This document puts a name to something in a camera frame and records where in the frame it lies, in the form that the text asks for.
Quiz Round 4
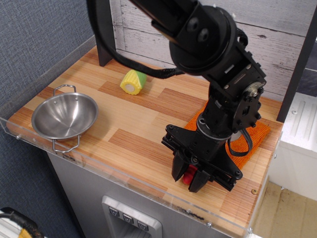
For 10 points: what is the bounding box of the orange folded cloth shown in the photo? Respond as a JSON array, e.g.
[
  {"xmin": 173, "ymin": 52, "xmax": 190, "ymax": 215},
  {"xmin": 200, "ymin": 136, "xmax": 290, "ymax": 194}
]
[{"xmin": 185, "ymin": 103, "xmax": 270, "ymax": 169}]

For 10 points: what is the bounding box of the black right vertical post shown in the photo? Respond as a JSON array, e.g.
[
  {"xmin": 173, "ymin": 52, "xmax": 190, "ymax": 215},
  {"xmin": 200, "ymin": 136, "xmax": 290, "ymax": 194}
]
[{"xmin": 277, "ymin": 0, "xmax": 317, "ymax": 122}]

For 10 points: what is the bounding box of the black vertical post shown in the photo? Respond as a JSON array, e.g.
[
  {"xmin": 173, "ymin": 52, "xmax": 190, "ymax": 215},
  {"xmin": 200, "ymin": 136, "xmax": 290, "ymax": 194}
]
[
  {"xmin": 87, "ymin": 0, "xmax": 115, "ymax": 67},
  {"xmin": 277, "ymin": 0, "xmax": 317, "ymax": 122}
]

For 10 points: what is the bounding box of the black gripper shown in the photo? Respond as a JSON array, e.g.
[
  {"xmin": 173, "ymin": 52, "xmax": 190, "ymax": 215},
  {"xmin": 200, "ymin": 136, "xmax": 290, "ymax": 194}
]
[{"xmin": 162, "ymin": 124, "xmax": 243, "ymax": 193}]

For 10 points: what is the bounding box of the toy corn cob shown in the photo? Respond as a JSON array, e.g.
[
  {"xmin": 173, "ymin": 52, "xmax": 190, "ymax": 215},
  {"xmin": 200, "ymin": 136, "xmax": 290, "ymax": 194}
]
[{"xmin": 120, "ymin": 69, "xmax": 147, "ymax": 95}]

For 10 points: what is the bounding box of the black left vertical post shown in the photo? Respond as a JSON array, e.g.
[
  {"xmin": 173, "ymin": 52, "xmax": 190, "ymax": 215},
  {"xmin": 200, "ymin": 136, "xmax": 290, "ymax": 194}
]
[{"xmin": 87, "ymin": 0, "xmax": 115, "ymax": 67}]

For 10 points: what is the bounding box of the silver dispenser button panel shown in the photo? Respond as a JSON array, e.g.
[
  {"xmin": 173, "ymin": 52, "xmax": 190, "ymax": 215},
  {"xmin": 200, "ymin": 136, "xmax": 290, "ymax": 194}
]
[{"xmin": 102, "ymin": 195, "xmax": 163, "ymax": 238}]

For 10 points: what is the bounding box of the red handled metal spoon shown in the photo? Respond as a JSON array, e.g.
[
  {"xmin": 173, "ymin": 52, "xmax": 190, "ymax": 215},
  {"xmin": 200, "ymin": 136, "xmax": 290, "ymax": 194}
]
[{"xmin": 183, "ymin": 132, "xmax": 242, "ymax": 184}]

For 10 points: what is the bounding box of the grey toy fridge cabinet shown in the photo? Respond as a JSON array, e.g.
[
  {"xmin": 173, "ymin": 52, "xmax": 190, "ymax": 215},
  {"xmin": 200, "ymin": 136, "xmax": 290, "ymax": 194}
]
[{"xmin": 48, "ymin": 153, "xmax": 227, "ymax": 238}]

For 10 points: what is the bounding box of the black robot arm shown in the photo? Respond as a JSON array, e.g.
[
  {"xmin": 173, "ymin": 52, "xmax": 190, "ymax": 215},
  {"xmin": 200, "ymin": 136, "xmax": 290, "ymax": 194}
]
[{"xmin": 87, "ymin": 0, "xmax": 266, "ymax": 192}]

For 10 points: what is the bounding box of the white ridged side unit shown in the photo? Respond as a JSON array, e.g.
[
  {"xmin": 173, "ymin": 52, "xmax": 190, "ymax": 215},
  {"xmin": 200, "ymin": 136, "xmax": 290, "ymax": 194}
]
[{"xmin": 268, "ymin": 93, "xmax": 317, "ymax": 200}]

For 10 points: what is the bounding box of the stainless steel bowl with handles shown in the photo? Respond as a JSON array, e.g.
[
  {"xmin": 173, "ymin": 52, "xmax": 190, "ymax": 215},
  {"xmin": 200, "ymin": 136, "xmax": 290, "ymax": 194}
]
[{"xmin": 31, "ymin": 84, "xmax": 99, "ymax": 153}]

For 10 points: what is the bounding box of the black braided cable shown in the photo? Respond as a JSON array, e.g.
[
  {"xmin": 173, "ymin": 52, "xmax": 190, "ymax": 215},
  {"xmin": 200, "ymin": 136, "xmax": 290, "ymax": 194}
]
[{"xmin": 0, "ymin": 213, "xmax": 47, "ymax": 238}]

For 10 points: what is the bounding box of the yellow object bottom left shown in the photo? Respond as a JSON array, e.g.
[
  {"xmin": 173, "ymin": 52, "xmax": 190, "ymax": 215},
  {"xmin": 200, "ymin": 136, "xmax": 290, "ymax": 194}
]
[{"xmin": 18, "ymin": 229, "xmax": 32, "ymax": 238}]

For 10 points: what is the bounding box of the clear acrylic table guard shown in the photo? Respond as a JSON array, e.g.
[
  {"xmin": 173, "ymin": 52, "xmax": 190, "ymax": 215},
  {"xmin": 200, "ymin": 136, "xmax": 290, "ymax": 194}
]
[{"xmin": 0, "ymin": 46, "xmax": 282, "ymax": 238}]

